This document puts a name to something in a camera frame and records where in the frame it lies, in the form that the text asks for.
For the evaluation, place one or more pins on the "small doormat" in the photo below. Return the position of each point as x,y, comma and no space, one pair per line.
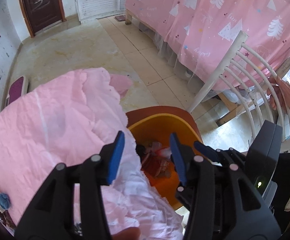
119,18

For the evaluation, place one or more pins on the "white slatted chair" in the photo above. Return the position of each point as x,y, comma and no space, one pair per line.
243,73

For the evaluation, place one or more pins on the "dark brown door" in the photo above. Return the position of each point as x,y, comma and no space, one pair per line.
41,14

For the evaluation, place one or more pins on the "purple bathroom scale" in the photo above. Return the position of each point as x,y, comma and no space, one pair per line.
17,89

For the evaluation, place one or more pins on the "pink bed sheet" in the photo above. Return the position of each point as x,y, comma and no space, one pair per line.
66,121

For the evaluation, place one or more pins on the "blue yarn ball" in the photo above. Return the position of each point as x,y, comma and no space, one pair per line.
4,201

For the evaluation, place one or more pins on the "person's right hand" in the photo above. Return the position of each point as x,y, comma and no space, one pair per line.
282,90

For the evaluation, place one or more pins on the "red knitted sock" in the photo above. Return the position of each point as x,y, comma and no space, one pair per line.
158,164

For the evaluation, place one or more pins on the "brown snack wrapper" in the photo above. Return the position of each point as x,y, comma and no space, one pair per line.
6,220

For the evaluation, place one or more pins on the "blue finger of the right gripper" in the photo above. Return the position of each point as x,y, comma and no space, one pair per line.
207,151

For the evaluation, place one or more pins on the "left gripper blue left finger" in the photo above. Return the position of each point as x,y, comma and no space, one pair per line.
50,214

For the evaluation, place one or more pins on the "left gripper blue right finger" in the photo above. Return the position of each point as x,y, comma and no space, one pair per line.
222,201

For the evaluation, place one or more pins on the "orange plastic bin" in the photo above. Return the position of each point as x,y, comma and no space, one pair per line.
139,114

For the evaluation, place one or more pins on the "black plastic bag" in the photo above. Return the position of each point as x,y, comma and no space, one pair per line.
142,151

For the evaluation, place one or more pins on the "yellow plastic chair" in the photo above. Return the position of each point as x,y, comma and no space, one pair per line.
151,128

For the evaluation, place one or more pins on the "pink tree pattern curtain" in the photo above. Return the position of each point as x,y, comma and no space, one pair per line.
200,32

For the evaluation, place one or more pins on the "person's left hand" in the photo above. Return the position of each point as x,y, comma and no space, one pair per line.
132,233

